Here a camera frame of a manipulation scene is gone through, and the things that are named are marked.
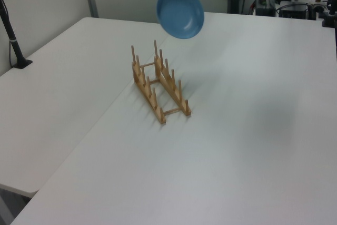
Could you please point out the black clamp mount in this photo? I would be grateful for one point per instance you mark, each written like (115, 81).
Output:
(327, 14)

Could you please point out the black electronics box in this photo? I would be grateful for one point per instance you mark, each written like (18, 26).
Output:
(266, 5)

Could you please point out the black pole stand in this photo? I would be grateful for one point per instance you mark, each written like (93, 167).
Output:
(13, 43)

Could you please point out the wooden plate rack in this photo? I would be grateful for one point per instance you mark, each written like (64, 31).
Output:
(160, 88)

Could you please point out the blue plate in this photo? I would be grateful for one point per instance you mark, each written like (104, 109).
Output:
(180, 11)

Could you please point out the black flat device box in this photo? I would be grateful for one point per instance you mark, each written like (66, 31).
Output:
(293, 11)

